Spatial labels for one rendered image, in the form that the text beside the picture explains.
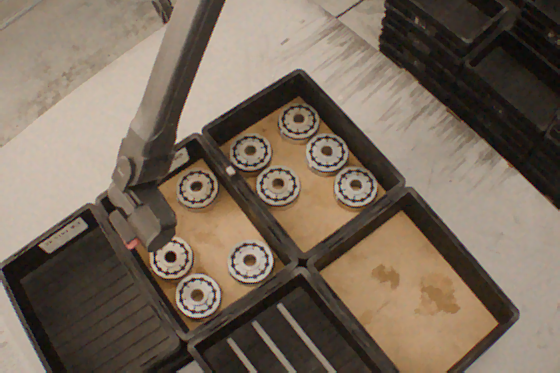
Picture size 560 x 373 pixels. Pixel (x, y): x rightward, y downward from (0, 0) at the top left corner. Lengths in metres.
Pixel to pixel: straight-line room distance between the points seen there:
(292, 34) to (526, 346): 1.16
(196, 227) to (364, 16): 1.73
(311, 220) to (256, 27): 0.73
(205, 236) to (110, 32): 1.76
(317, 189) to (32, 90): 1.84
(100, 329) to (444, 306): 0.79
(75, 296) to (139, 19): 1.83
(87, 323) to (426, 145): 1.01
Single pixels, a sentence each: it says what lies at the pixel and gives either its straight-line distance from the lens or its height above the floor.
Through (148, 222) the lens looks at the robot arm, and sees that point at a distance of 0.85.
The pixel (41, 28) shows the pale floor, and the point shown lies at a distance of 3.09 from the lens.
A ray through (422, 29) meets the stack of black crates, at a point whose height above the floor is 0.49.
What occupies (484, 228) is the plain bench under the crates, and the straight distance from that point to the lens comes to 1.50.
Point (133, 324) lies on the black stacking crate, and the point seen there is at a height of 0.83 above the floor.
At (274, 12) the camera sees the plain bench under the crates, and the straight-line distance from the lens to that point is 1.81.
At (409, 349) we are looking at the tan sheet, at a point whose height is 0.83.
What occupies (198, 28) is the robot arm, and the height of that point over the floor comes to 1.49.
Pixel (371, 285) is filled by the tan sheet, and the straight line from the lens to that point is 1.25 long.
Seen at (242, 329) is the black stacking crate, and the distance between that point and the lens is 1.23.
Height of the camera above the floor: 2.03
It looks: 63 degrees down
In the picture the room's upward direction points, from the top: 4 degrees counter-clockwise
